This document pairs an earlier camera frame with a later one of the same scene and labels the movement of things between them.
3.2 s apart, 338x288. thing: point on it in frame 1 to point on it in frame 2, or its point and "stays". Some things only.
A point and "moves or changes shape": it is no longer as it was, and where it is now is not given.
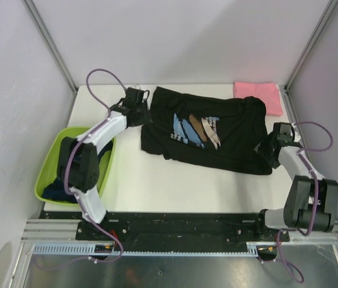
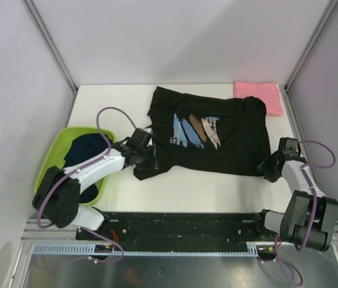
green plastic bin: x=47 y=172 stays
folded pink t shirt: x=269 y=93 stays
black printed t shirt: x=207 y=134 moves or changes shape
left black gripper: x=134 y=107 to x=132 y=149
